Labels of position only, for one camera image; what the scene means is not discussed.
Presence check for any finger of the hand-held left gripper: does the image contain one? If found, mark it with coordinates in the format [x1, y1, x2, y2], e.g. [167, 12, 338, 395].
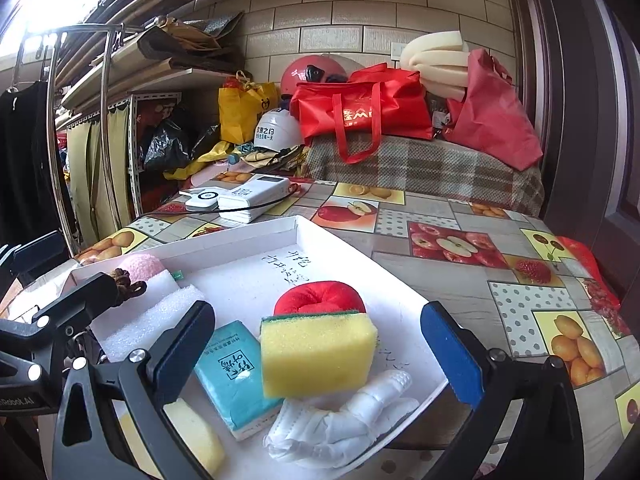
[30, 272, 121, 346]
[0, 230, 68, 286]

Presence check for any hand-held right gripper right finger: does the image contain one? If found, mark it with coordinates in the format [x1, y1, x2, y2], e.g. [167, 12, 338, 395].
[420, 301, 586, 480]

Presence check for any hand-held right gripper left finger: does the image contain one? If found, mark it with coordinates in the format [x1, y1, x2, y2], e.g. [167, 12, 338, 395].
[52, 300, 217, 480]

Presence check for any brown braided rope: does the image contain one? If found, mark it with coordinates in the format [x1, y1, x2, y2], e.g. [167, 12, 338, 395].
[107, 267, 148, 307]

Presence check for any rectangular white foam block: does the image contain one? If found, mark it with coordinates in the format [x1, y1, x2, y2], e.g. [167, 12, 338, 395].
[92, 282, 207, 362]

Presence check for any teal tissue pack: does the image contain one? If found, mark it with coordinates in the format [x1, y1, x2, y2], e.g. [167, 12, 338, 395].
[194, 321, 285, 442]

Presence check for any yellow sponge with green scrub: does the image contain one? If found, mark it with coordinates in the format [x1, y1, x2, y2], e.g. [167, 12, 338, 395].
[260, 310, 379, 400]

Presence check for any red plush pad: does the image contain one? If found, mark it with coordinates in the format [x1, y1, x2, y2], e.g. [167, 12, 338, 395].
[274, 280, 367, 317]

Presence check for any white cardboard tray box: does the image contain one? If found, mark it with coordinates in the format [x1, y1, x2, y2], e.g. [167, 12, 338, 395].
[70, 215, 449, 480]

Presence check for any pink fluffy ball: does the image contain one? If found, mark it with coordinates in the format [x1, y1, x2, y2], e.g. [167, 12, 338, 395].
[117, 254, 173, 286]

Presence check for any white sponge block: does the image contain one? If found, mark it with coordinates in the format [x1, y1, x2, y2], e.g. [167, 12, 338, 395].
[142, 269, 185, 297]

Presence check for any pale yellow sponge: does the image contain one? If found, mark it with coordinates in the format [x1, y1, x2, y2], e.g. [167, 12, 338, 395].
[117, 399, 227, 478]

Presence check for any beige shelf curtain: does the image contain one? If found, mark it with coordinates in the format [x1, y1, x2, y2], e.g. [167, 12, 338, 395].
[65, 100, 133, 246]

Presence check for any black garment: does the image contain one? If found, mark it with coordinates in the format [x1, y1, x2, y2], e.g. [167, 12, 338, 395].
[0, 80, 66, 246]

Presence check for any white pleated face mask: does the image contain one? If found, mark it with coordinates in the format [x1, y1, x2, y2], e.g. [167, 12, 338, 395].
[264, 397, 351, 461]

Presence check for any chrome clothes rack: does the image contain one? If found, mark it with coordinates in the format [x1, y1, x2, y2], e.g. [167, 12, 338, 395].
[12, 17, 168, 256]

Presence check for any red cloth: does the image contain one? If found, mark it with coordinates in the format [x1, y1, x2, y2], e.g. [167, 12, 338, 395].
[555, 235, 623, 321]

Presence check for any black plastic bag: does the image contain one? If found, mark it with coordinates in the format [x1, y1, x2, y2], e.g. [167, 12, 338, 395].
[142, 120, 191, 171]

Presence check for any yellow cloth pile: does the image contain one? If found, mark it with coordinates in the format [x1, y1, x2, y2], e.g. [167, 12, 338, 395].
[165, 140, 306, 181]

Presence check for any white power bank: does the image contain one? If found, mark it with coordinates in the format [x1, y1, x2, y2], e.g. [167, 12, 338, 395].
[217, 175, 292, 223]

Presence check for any plaid blanket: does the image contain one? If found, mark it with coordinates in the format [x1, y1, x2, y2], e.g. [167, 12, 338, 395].
[305, 132, 546, 217]

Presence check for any storage shelf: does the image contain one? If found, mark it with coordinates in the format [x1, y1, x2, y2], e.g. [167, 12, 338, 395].
[55, 25, 246, 221]

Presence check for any red nonwoven bag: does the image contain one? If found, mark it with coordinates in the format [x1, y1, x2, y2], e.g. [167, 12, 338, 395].
[442, 48, 544, 171]

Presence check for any yellow shopping bag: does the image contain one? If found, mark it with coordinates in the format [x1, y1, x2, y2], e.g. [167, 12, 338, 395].
[218, 71, 279, 145]

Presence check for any white helmet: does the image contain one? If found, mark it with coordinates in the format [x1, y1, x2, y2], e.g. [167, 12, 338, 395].
[252, 108, 304, 153]

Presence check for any red shopping bag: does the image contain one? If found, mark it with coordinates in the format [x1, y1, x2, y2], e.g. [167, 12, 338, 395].
[290, 63, 434, 163]

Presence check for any pile of brown paper bags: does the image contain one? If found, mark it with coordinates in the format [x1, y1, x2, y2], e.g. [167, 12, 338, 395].
[137, 12, 246, 71]

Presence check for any mauve panel door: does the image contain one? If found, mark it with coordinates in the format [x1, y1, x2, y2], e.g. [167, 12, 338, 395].
[502, 0, 640, 286]

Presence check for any cream foam roll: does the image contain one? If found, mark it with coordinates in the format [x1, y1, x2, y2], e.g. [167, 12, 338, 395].
[400, 30, 471, 102]

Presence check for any pink helmet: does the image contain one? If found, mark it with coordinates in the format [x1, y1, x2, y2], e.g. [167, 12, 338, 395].
[280, 53, 363, 97]

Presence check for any white device with black ring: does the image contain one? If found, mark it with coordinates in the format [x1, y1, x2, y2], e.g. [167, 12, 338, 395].
[179, 186, 236, 212]

